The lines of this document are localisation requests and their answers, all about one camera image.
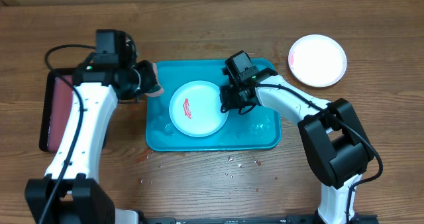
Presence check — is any green and pink sponge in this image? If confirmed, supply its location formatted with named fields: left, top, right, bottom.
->
left=145, top=63, right=164, bottom=97

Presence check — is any light blue rimmed plate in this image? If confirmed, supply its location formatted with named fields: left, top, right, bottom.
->
left=169, top=80, right=228, bottom=138

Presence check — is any white plate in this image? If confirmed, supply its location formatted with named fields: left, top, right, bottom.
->
left=288, top=34, right=348, bottom=88

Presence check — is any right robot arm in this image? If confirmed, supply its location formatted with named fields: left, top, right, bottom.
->
left=220, top=68, right=375, bottom=223

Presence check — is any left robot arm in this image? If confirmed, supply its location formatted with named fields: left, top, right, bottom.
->
left=25, top=60, right=162, bottom=223

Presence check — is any blue plastic tray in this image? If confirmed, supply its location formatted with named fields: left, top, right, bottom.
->
left=146, top=60, right=282, bottom=152

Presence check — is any black tray with red water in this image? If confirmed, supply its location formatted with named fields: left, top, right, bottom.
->
left=38, top=72, right=73, bottom=152

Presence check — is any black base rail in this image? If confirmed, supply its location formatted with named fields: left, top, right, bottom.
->
left=132, top=210, right=379, bottom=224

